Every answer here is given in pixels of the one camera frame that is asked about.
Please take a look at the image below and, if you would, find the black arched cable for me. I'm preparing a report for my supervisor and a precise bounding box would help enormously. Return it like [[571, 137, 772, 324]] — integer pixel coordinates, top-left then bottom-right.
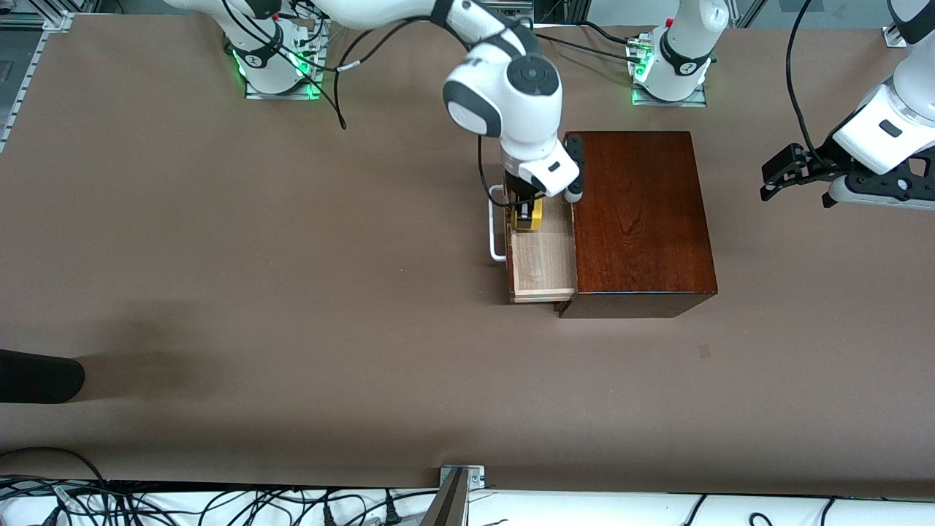
[[0, 447, 110, 492]]

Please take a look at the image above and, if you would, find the black looping arm cable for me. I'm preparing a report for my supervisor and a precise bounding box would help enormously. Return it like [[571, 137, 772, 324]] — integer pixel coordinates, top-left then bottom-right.
[[332, 26, 410, 131]]

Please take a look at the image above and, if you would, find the dark wooden drawer cabinet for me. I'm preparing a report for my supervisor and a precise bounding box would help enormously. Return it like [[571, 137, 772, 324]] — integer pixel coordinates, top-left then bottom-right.
[[559, 131, 718, 319]]

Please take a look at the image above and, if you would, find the aluminium rail with bracket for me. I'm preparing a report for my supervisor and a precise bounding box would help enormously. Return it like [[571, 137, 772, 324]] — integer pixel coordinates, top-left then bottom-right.
[[0, 11, 74, 150]]

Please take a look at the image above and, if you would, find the black right arm wrist cable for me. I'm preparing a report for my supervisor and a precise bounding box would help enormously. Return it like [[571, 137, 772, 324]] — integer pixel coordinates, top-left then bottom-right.
[[477, 134, 516, 210]]

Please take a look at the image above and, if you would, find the grey metal post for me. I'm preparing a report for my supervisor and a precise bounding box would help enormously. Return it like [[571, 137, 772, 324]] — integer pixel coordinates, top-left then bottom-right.
[[422, 469, 468, 526]]

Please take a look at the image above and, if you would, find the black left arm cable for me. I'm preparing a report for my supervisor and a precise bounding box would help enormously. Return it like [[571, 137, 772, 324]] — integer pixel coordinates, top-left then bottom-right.
[[786, 0, 830, 169]]

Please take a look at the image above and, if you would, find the yellow cube block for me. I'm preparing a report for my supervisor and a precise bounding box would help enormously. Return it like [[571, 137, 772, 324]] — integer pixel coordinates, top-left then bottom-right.
[[511, 197, 546, 233]]

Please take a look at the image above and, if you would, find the wooden drawer with white handle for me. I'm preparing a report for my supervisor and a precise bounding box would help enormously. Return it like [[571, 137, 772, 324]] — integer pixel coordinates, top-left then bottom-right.
[[488, 185, 578, 304]]

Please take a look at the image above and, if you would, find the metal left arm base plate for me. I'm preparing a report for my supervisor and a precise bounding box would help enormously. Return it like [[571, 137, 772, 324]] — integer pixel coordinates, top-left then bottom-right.
[[632, 82, 708, 108]]

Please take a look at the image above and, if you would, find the brown paper table cover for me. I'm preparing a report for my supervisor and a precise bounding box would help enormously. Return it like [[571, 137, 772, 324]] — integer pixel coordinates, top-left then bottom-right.
[[0, 15, 935, 499]]

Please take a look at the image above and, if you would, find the long black table cable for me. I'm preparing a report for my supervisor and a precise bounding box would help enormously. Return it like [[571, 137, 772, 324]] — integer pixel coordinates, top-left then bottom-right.
[[533, 33, 645, 65]]

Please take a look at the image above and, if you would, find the black cylinder object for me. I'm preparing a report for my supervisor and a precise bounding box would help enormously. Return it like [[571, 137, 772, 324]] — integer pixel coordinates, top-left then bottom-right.
[[0, 349, 85, 404]]

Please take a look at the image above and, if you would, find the silver metal bracket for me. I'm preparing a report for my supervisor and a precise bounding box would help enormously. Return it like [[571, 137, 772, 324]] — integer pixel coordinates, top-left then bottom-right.
[[438, 465, 485, 489]]

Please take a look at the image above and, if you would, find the short black table cable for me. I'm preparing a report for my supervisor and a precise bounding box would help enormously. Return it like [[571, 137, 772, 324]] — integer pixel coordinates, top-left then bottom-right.
[[577, 20, 636, 46]]

